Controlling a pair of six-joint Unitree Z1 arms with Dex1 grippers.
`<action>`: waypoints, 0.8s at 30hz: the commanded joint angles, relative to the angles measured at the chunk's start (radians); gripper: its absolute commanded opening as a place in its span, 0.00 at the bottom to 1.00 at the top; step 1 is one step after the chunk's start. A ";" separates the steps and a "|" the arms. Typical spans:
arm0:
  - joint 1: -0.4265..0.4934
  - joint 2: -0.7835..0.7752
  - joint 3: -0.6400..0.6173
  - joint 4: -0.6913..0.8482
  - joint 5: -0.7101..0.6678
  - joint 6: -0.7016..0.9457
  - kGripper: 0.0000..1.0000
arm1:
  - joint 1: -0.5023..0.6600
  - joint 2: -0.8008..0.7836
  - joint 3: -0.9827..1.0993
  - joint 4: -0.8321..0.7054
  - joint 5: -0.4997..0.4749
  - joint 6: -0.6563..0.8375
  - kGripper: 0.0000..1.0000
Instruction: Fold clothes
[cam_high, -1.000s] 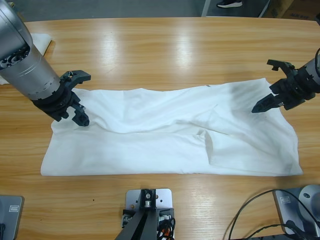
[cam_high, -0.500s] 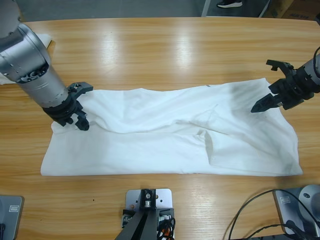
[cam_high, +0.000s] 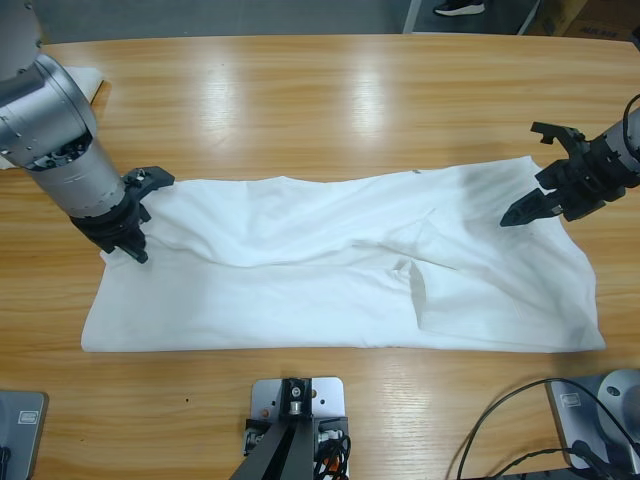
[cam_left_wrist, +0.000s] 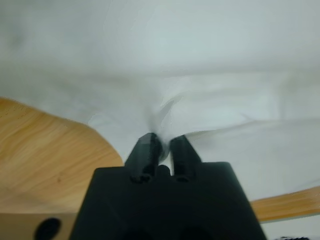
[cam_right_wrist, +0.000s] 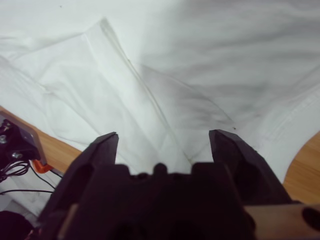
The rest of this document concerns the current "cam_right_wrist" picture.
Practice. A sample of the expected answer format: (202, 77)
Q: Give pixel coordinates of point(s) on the white mount block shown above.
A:
(32, 140)

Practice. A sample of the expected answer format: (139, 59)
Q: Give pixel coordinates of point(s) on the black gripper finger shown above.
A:
(240, 160)
(95, 155)

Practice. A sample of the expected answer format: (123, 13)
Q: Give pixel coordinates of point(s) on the white t-shirt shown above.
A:
(150, 62)

